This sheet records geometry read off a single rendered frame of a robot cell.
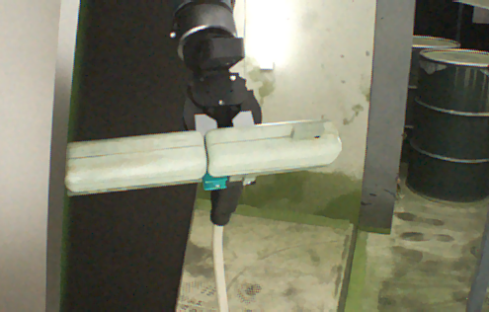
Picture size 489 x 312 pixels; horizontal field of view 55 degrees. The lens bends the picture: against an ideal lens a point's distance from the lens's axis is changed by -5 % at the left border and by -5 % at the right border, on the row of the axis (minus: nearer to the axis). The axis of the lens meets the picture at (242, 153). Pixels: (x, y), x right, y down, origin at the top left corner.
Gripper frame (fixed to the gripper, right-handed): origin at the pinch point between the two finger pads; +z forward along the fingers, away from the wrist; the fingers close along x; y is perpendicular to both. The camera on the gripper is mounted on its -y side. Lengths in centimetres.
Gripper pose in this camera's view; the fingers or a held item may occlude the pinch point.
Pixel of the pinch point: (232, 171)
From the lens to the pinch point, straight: 58.2
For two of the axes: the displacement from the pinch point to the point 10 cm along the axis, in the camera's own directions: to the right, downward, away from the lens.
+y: -1.5, 4.8, 8.7
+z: 1.7, 8.7, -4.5
